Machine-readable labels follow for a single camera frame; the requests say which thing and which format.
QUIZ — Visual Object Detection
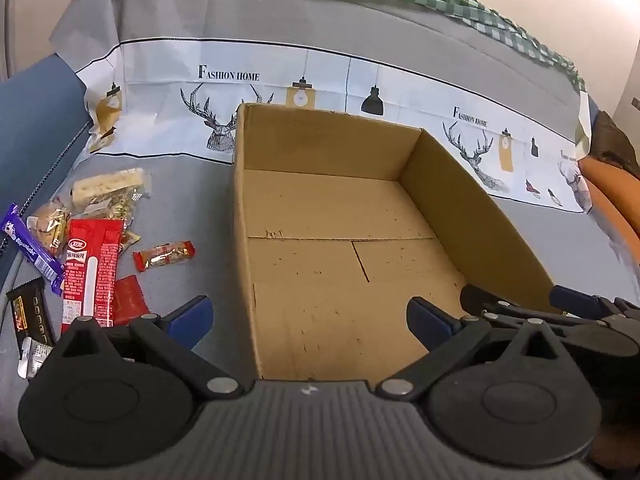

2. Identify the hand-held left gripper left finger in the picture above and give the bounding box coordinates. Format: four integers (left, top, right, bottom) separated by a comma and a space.
50, 296, 246, 402

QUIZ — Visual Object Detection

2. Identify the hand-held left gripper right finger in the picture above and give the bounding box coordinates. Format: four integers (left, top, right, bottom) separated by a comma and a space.
375, 297, 576, 402

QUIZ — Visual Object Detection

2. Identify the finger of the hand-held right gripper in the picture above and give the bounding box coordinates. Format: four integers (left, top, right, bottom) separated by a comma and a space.
550, 285, 640, 335
459, 284, 568, 323

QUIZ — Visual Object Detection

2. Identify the large red wafer packet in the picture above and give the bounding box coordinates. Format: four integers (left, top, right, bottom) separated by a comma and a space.
60, 218, 125, 336

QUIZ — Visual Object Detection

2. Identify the brown cardboard box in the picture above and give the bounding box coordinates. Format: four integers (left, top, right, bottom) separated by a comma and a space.
231, 102, 563, 381

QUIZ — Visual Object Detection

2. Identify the black chocolate bar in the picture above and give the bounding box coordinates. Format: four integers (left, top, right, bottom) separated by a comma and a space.
6, 276, 57, 361

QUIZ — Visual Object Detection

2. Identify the clear cookie packet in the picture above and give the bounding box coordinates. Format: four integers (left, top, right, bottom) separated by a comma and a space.
26, 199, 72, 257

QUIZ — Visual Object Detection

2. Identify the small red packet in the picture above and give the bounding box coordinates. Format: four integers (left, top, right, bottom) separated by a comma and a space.
112, 275, 150, 327

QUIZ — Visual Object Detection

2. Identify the red gold candy bar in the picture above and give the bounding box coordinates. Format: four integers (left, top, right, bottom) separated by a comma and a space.
132, 240, 197, 272

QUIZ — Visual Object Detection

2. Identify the orange cushion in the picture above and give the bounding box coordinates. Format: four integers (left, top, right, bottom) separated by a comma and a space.
585, 180, 640, 273
577, 156, 640, 238

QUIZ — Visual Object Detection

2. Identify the clear nut bar packet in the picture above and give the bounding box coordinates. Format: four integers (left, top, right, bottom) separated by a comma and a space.
82, 191, 143, 223

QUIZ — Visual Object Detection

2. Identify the white nougat bar packet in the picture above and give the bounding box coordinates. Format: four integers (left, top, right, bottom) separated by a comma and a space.
71, 167, 152, 204

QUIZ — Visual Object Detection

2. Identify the brown blanket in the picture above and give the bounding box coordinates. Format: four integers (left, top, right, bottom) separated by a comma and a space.
590, 110, 640, 181

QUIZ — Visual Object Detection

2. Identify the silver white wrapper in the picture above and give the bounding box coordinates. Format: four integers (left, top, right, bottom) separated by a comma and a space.
18, 336, 55, 380

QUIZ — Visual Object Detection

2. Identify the purple chocolate bar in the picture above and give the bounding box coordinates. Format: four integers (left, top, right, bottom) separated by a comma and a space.
0, 203, 66, 297

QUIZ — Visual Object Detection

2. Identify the blue grey sofa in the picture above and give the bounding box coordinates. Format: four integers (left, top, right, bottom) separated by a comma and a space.
0, 55, 640, 480

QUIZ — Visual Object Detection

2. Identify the grey deer print sofa cover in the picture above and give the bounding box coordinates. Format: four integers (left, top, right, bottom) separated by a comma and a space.
50, 0, 596, 216

